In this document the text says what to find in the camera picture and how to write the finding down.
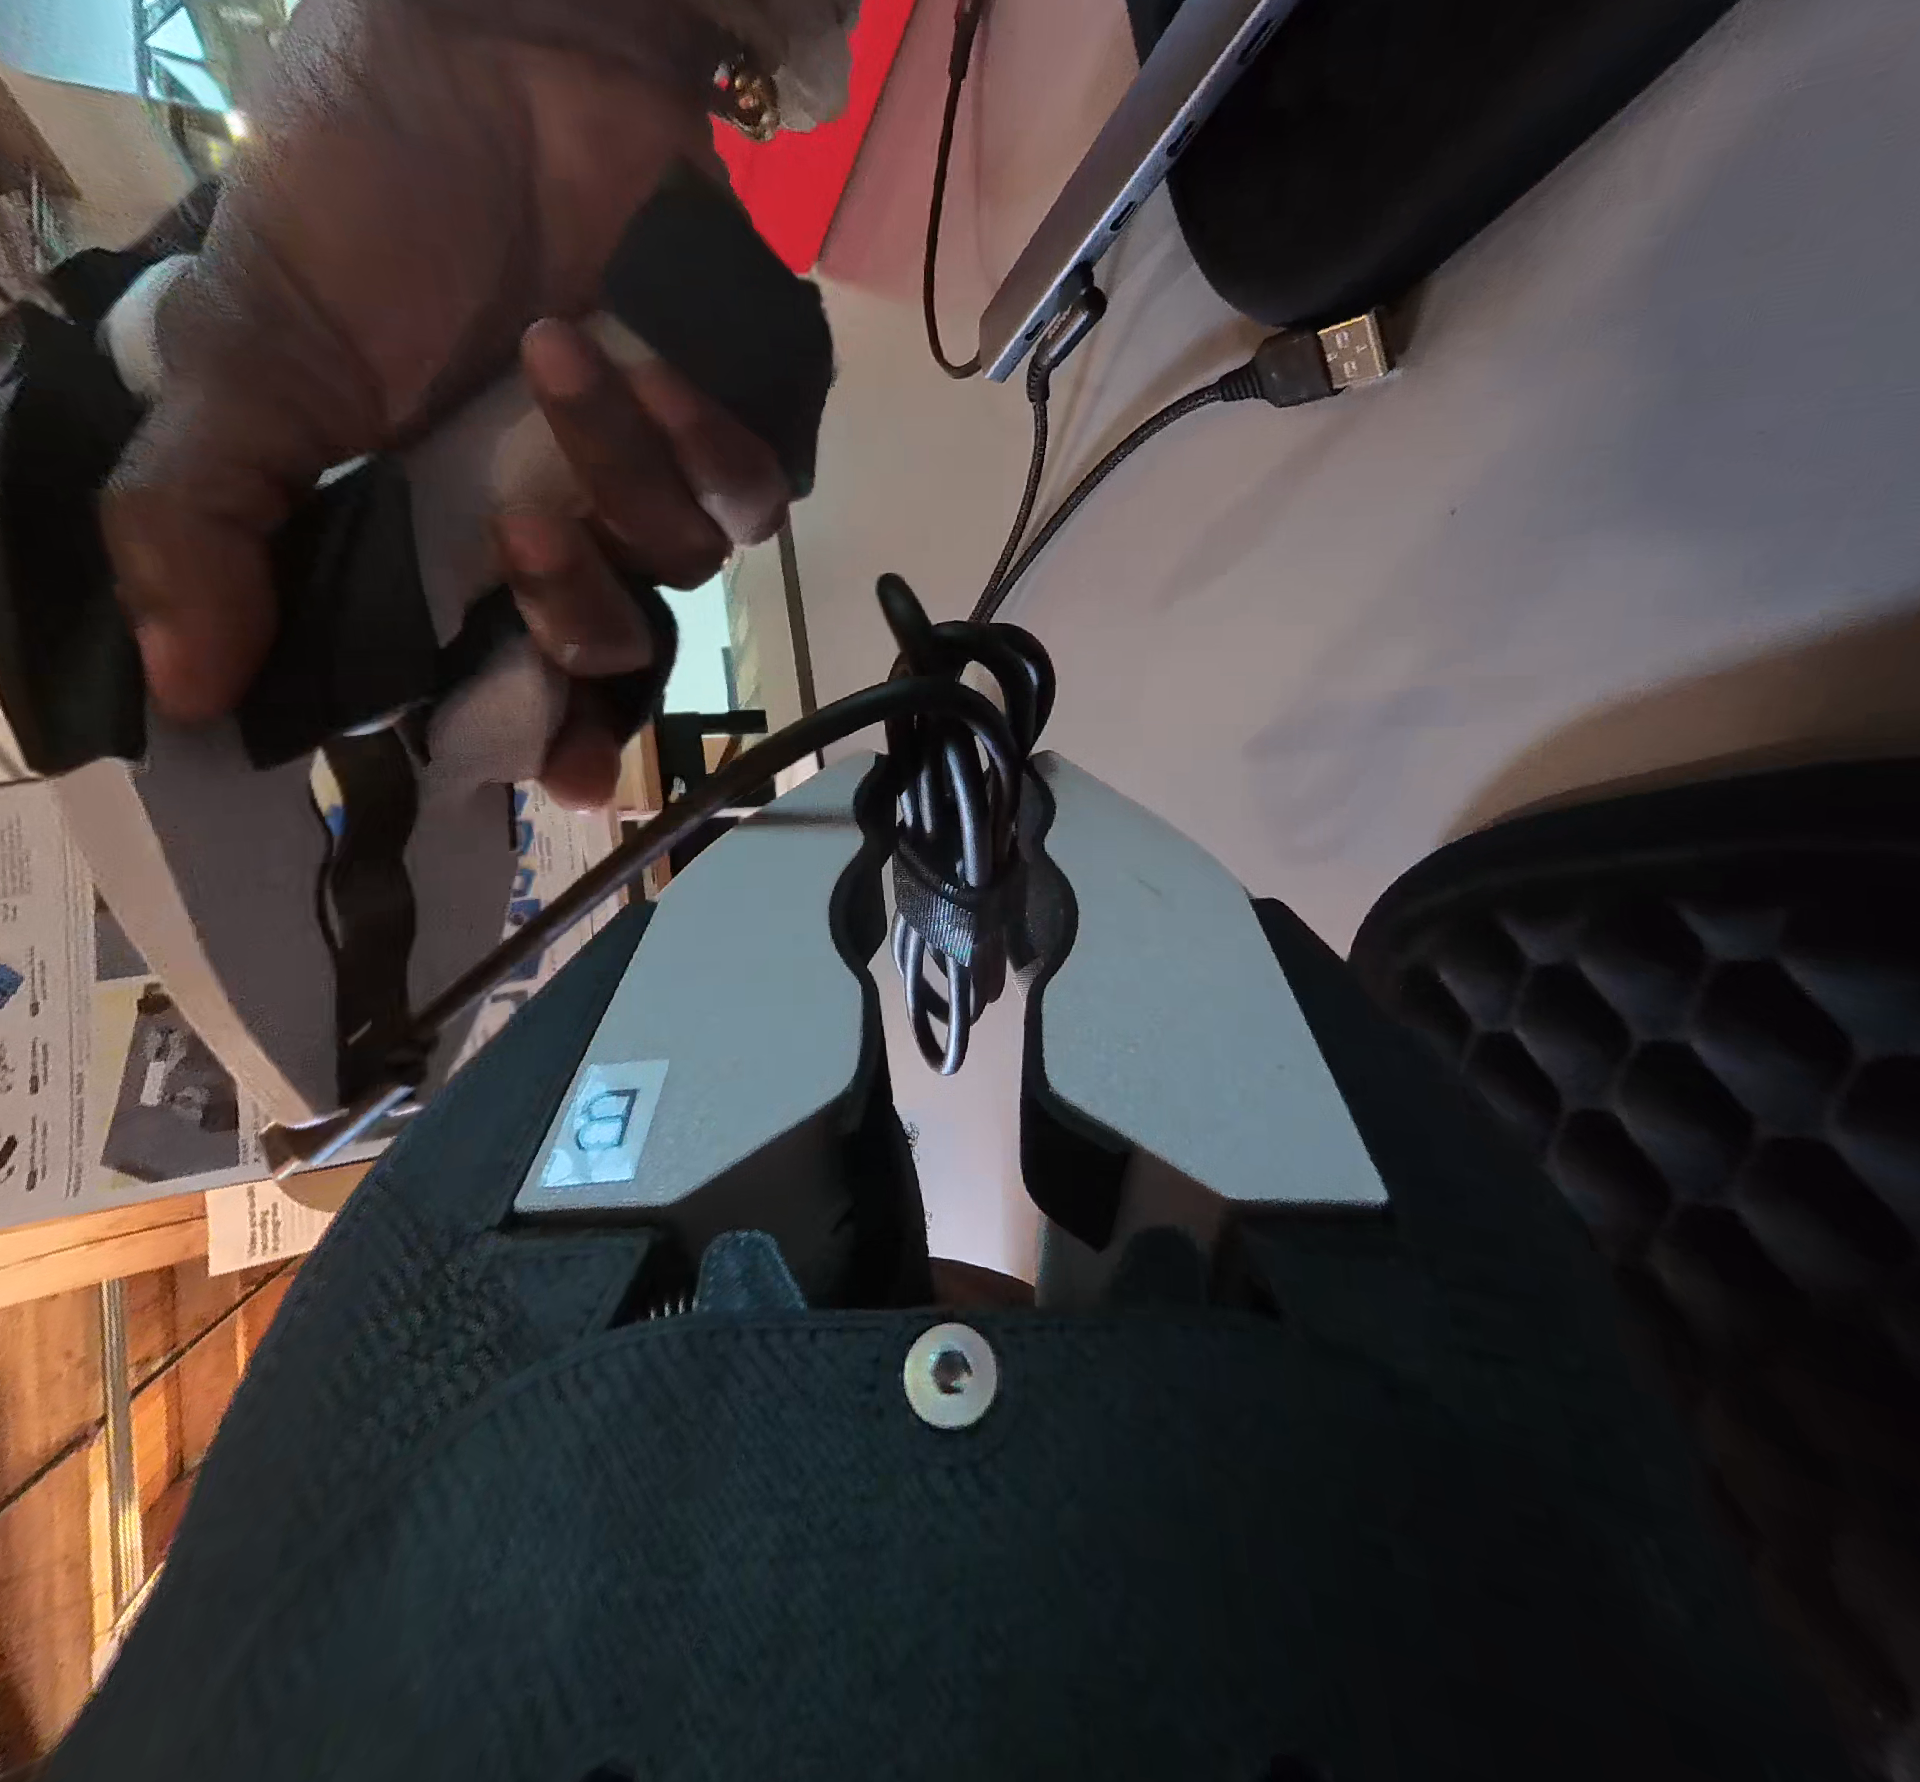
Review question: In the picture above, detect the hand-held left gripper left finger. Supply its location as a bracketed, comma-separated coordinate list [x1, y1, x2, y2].
[513, 747, 893, 1212]

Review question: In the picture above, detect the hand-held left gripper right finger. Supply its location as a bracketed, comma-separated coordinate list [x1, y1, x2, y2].
[1016, 748, 1388, 1249]

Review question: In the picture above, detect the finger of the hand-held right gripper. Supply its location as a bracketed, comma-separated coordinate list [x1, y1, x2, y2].
[375, 769, 527, 1051]
[52, 733, 425, 1171]

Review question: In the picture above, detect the red plastic bin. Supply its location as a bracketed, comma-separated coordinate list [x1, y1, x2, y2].
[712, 0, 977, 275]

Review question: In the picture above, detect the smooth black cable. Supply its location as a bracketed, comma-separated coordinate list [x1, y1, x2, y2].
[346, 679, 906, 1109]

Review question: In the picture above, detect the black braided usb-c cable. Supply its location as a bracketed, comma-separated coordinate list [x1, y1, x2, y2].
[874, 281, 1401, 1082]

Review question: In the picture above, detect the grey usb hub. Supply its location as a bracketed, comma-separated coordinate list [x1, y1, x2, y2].
[920, 0, 1316, 386]

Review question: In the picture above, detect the person's right hand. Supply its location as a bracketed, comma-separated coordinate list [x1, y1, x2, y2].
[103, 0, 841, 812]

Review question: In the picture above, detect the printed instruction sheet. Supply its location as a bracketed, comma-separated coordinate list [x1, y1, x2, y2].
[0, 769, 661, 1231]

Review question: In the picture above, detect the black mesh chair back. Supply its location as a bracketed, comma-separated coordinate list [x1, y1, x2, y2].
[1349, 759, 1920, 1782]

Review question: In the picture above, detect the gold bracelet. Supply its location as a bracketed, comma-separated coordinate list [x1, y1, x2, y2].
[703, 48, 785, 146]

